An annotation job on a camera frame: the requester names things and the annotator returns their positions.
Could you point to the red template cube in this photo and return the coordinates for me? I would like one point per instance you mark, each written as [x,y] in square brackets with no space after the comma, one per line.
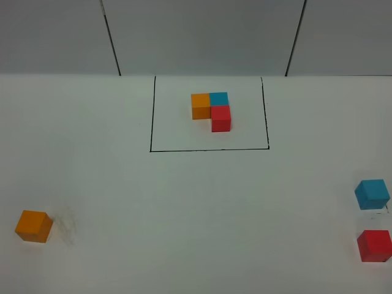
[221,120]

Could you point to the orange template cube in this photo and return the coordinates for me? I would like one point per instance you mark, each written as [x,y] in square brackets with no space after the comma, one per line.
[201,107]

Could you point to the blue template cube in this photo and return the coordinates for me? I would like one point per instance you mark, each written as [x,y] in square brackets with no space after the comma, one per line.
[218,98]

